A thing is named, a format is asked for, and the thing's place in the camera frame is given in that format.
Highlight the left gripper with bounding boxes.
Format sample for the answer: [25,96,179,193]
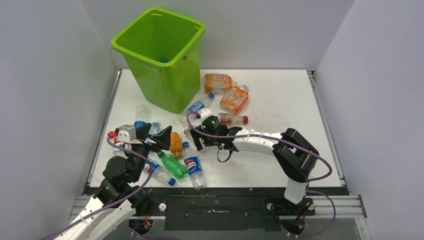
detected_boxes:
[128,122,172,182]

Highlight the small orange juice bottle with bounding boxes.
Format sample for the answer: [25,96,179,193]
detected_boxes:
[169,131,183,159]

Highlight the crushed orange label bottle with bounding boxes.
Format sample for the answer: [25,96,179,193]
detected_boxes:
[220,84,249,115]

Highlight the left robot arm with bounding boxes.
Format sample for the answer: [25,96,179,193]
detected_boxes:
[56,123,173,240]

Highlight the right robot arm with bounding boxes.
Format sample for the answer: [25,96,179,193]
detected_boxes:
[189,115,320,214]

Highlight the green plastic bin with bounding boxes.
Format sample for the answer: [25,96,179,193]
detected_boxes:
[110,7,205,114]

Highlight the blue label clear bottle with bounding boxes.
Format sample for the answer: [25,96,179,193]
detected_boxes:
[133,104,151,129]

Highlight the red cap tea bottle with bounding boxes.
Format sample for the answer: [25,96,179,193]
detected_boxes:
[217,112,249,126]

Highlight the green plastic bottle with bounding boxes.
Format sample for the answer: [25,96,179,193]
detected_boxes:
[157,151,188,180]

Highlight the Pepsi bottle blue cap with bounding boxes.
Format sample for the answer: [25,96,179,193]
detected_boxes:
[143,158,177,187]

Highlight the red label Nongfu bottle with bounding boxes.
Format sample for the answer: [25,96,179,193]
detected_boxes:
[112,141,127,158]

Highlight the Pepsi bottle blue label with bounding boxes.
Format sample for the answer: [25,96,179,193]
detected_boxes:
[182,141,207,189]

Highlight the large orange label bottle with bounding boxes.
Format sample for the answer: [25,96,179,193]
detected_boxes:
[203,73,238,95]

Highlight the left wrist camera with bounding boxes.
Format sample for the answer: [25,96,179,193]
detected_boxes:
[107,124,137,143]

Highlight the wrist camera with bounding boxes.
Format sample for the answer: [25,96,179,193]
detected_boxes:
[107,124,137,143]
[194,108,213,126]

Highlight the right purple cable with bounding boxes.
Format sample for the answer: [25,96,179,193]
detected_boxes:
[186,111,337,239]

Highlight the purple cable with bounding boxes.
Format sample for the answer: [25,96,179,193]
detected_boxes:
[39,132,155,240]
[186,111,337,239]

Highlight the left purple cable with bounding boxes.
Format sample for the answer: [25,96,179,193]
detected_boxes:
[39,132,155,240]

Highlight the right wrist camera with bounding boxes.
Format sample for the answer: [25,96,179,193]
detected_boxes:
[194,108,213,126]

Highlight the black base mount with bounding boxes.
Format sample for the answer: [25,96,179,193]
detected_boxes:
[127,187,316,234]

